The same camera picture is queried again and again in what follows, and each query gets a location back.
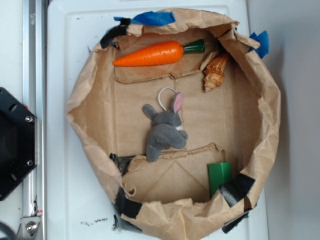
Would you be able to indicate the grey plush bunny toy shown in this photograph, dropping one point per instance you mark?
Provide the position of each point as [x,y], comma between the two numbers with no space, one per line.
[167,127]

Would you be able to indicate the tan spiral seashell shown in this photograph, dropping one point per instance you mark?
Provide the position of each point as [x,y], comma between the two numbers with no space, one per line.
[215,72]

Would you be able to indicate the aluminium extrusion rail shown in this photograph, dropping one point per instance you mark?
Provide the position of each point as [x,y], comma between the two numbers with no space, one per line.
[34,83]

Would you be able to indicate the orange plastic toy carrot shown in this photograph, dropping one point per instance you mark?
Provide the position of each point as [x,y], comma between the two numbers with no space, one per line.
[160,54]

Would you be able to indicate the white plastic tray board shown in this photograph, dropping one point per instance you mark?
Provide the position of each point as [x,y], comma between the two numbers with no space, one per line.
[77,206]

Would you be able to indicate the brown paper bag tray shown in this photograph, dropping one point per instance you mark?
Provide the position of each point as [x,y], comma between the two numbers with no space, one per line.
[170,199]

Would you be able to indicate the green plastic block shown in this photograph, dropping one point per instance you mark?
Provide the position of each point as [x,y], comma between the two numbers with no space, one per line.
[218,173]

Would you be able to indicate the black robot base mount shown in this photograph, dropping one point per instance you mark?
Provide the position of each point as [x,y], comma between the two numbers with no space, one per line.
[17,143]

